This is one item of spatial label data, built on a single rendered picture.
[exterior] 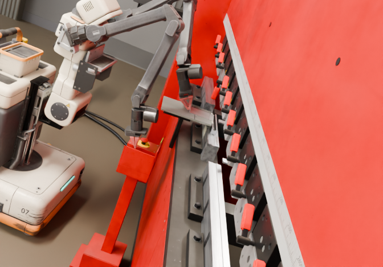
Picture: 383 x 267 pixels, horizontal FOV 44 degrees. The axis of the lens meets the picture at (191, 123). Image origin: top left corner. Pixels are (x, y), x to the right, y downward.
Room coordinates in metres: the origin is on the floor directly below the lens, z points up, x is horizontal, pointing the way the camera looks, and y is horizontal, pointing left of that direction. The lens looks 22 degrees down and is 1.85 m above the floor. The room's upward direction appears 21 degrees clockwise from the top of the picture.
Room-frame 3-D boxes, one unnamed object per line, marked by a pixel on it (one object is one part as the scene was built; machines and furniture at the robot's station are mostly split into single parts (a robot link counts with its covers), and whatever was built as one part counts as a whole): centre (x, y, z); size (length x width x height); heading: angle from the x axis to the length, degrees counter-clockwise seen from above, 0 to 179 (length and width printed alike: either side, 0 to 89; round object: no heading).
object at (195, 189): (1.65, -0.12, 0.89); 0.30 x 0.05 x 0.03; 8
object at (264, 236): (0.89, -0.28, 1.26); 0.15 x 0.09 x 0.17; 8
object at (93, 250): (2.09, 0.21, 0.06); 0.25 x 0.20 x 0.12; 91
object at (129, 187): (2.09, 0.18, 0.39); 0.06 x 0.06 x 0.54; 1
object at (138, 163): (2.09, 0.18, 0.75); 0.20 x 0.16 x 0.18; 1
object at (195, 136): (2.21, -0.05, 0.89); 0.30 x 0.05 x 0.03; 8
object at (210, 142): (2.20, -0.11, 0.92); 0.39 x 0.06 x 0.10; 8
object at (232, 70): (2.08, -0.12, 1.26); 0.15 x 0.09 x 0.17; 8
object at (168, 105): (2.24, 0.05, 1.00); 0.26 x 0.18 x 0.01; 98
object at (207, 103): (2.80, -0.03, 0.92); 0.50 x 0.06 x 0.10; 8
